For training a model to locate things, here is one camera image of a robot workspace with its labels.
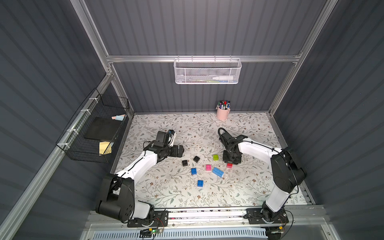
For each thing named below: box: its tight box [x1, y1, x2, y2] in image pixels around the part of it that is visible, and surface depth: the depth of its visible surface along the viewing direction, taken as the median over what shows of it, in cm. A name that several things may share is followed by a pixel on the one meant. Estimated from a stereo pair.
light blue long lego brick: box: [212, 167, 225, 178], surface depth 91 cm
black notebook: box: [84, 117, 123, 142], surface depth 75 cm
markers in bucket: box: [215, 100, 231, 110], surface depth 111 cm
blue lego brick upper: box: [191, 168, 197, 175], surface depth 91 cm
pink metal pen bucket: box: [216, 107, 231, 121], surface depth 117 cm
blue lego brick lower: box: [197, 180, 204, 187], surface depth 86 cm
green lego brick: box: [212, 154, 220, 161], surface depth 96 cm
